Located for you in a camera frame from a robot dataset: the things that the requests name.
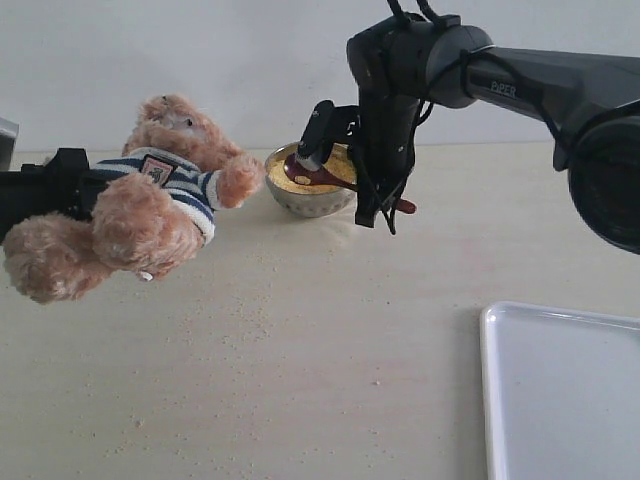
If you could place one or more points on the beige teddy bear striped sweater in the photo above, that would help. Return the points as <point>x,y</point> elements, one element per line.
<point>176,171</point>

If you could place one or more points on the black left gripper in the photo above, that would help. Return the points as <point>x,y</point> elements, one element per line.
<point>63,184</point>

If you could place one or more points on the steel bowl of yellow grain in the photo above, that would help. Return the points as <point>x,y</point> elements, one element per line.
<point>309,201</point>

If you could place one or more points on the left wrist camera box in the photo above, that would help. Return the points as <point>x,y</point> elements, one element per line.
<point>9,132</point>

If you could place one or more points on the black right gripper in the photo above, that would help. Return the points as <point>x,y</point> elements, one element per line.
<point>388,62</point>

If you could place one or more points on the dark red wooden spoon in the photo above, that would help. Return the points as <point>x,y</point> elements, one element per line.
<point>300,175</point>

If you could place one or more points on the white rectangular tray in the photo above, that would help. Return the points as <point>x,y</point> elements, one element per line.
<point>560,393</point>

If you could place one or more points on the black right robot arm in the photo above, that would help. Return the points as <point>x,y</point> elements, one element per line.
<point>588,102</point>

